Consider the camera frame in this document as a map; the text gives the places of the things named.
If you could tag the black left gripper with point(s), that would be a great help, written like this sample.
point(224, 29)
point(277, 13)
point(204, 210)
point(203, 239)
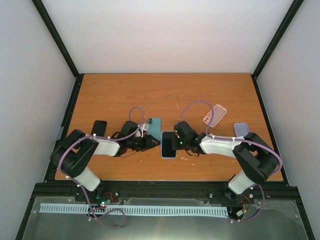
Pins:
point(148, 143)

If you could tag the pink phone case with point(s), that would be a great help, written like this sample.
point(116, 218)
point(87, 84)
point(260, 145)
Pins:
point(212, 118)

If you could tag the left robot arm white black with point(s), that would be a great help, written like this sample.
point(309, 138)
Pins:
point(73, 154)

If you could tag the purple phone case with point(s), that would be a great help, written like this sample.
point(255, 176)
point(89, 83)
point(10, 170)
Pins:
point(241, 129)

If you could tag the black phone face up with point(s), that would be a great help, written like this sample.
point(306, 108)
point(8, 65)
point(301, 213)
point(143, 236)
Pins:
point(99, 128)

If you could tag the teal green phone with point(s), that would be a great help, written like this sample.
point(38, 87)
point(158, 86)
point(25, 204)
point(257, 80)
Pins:
point(154, 127)

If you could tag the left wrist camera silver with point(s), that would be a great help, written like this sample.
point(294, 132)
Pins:
point(142, 129)

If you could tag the light blue cable duct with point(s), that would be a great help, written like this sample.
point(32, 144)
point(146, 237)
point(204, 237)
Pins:
point(136, 210)

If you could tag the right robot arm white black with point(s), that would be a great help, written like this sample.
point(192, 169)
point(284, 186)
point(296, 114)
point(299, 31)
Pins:
point(256, 159)

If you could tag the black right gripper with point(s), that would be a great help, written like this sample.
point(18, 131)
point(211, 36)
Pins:
point(175, 146)

